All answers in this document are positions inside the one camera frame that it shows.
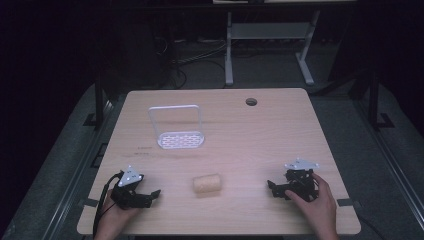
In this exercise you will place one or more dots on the person's right hand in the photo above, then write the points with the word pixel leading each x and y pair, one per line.
pixel 316 206

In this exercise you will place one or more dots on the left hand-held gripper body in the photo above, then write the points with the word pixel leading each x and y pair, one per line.
pixel 128 186

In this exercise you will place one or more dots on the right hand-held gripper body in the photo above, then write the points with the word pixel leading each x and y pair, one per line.
pixel 301 181

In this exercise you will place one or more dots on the white metal desk frame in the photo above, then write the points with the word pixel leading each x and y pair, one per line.
pixel 266 30

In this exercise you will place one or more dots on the beige cylindrical roll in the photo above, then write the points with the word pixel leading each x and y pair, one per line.
pixel 207 183

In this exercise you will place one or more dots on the black metal stand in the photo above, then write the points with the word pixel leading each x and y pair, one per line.
pixel 99 100
pixel 375 100

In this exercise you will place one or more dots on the person's left hand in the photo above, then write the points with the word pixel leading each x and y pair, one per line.
pixel 115 216

